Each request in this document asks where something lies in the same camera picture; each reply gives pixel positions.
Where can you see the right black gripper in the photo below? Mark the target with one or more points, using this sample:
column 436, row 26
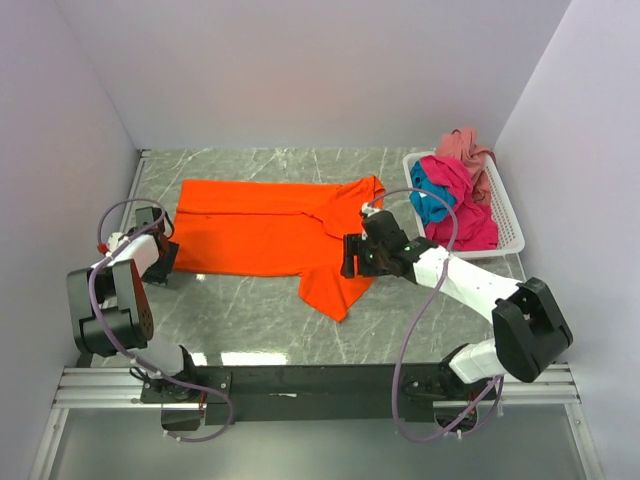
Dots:
column 352, row 246

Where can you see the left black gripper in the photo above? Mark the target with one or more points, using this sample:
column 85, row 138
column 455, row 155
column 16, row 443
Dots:
column 158, row 276

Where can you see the orange t shirt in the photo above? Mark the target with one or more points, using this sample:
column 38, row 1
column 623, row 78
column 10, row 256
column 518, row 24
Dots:
column 275, row 230

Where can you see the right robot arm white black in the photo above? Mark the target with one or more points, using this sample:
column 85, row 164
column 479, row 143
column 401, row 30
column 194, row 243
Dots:
column 530, row 332

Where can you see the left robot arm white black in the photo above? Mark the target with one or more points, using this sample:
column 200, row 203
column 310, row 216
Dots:
column 109, row 310

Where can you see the teal blue t shirt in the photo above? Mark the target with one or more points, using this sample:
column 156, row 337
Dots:
column 428, row 208

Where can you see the magenta t shirt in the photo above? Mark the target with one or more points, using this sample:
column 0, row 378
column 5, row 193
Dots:
column 477, row 231

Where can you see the black base crossbar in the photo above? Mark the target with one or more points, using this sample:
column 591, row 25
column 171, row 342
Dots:
column 306, row 393

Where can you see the dusty pink t shirt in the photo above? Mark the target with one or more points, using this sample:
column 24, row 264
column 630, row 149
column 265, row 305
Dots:
column 462, row 144

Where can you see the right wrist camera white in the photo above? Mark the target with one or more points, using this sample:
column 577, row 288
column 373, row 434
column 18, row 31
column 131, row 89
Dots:
column 368, row 209

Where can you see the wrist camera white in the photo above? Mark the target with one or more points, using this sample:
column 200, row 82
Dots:
column 118, row 244
column 368, row 209

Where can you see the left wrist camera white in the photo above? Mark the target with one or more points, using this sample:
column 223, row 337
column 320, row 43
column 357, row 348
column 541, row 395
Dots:
column 118, row 244

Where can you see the aluminium rail frame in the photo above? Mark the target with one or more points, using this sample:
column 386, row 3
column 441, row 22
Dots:
column 113, row 388

